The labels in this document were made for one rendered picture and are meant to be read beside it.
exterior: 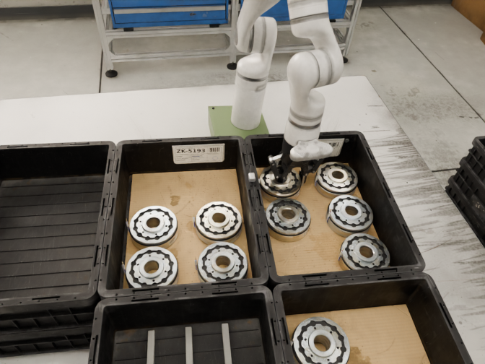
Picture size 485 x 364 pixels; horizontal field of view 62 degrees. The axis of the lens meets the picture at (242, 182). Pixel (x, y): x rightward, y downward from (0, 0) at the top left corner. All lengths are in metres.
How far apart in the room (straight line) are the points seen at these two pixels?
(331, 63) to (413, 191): 0.62
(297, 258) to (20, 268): 0.57
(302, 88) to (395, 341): 0.50
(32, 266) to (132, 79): 2.10
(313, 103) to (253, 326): 0.44
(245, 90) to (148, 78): 1.76
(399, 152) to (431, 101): 1.66
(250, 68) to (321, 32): 0.41
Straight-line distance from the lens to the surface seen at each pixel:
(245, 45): 1.10
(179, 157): 1.00
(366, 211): 0.98
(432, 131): 2.78
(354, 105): 1.55
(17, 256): 0.98
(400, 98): 2.98
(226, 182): 1.01
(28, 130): 1.47
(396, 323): 0.88
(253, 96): 1.19
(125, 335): 0.83
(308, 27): 0.77
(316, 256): 0.91
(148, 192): 1.00
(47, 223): 1.01
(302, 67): 0.76
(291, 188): 0.98
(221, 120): 1.28
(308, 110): 0.82
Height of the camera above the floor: 1.58
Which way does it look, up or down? 48 degrees down
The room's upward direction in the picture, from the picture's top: 4 degrees clockwise
